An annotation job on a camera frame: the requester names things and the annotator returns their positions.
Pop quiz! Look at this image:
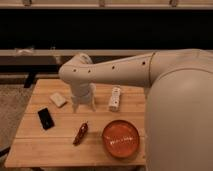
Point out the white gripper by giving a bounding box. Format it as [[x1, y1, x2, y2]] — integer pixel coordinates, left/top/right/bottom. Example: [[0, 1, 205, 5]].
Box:
[[70, 83, 96, 113]]

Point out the white sponge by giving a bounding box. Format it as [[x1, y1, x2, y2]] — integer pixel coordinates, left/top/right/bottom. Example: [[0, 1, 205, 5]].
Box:
[[50, 93, 67, 108]]

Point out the wooden board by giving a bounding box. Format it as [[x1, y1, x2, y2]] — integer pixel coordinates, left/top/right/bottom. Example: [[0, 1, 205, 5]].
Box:
[[5, 79, 145, 168]]

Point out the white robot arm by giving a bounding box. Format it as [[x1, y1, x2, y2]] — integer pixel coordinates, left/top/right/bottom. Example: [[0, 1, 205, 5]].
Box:
[[59, 49, 213, 171]]

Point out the black eraser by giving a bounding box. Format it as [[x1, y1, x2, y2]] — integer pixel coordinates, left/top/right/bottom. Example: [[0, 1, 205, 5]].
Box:
[[38, 108, 54, 130]]

